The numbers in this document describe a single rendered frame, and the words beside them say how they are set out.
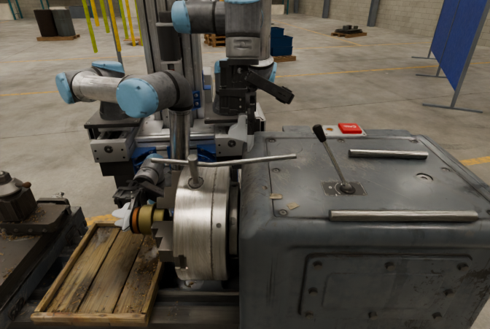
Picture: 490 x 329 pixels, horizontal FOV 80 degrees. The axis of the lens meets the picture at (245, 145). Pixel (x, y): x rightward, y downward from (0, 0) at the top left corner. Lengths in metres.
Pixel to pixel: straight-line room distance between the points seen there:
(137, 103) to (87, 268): 0.54
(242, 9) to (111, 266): 0.84
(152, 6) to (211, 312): 1.17
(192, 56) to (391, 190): 1.05
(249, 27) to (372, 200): 0.45
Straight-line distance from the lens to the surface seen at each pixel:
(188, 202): 0.71
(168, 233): 0.80
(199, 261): 0.74
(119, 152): 1.28
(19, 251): 1.13
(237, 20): 0.64
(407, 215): 0.65
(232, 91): 0.64
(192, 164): 0.68
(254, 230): 0.59
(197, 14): 0.76
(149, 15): 1.42
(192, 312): 0.94
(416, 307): 0.86
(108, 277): 1.05
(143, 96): 0.88
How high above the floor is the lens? 1.65
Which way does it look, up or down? 28 degrees down
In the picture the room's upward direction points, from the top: straight up
